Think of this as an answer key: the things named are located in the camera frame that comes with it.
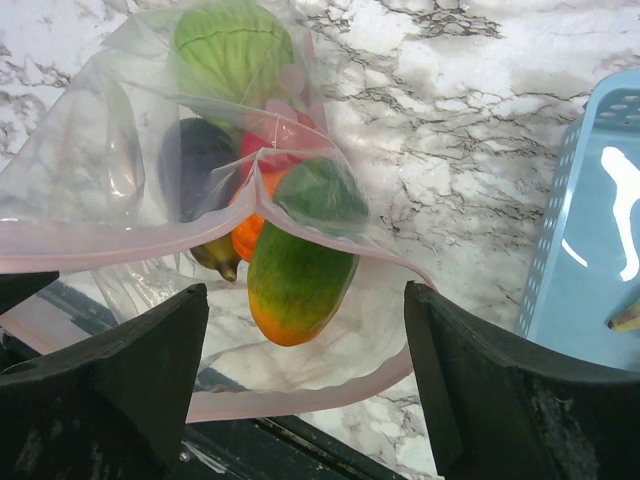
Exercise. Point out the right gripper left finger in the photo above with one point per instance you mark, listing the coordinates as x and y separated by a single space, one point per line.
112 406

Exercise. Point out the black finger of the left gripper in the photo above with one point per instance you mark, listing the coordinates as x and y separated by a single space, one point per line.
15 288

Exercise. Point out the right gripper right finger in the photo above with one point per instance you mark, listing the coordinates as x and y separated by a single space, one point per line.
498 406

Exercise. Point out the clear pink zip bag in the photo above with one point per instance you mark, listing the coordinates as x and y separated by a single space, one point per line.
82 197

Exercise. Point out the orange fruit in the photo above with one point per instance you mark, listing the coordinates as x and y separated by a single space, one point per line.
296 286

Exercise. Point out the orange mini pumpkin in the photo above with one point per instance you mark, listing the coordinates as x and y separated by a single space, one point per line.
244 237

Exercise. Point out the red tomato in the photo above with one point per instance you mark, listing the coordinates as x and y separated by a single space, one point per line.
251 143

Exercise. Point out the green cabbage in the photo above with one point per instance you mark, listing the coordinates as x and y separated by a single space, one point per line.
237 50

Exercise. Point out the small purple eggplant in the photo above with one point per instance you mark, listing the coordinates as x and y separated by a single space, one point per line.
627 320

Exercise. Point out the light blue plastic basket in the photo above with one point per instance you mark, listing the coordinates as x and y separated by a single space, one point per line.
585 269

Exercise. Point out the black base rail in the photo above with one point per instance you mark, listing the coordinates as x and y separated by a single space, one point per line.
252 449

